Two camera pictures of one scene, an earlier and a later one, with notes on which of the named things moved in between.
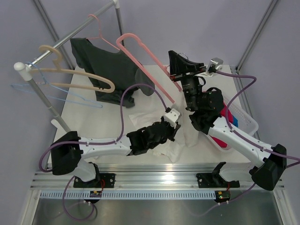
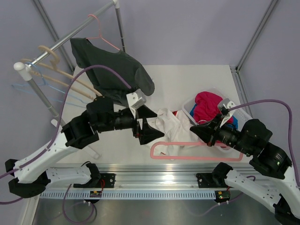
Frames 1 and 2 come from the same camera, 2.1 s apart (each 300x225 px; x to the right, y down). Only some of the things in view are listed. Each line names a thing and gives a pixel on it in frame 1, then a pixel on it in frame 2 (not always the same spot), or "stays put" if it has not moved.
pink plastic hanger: [161, 66] -> [191, 143]
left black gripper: [173, 130] -> [148, 133]
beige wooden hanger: [57, 69] -> [53, 64]
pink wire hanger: [100, 37] stays put
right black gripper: [177, 64] -> [208, 132]
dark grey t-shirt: [114, 66] stays put
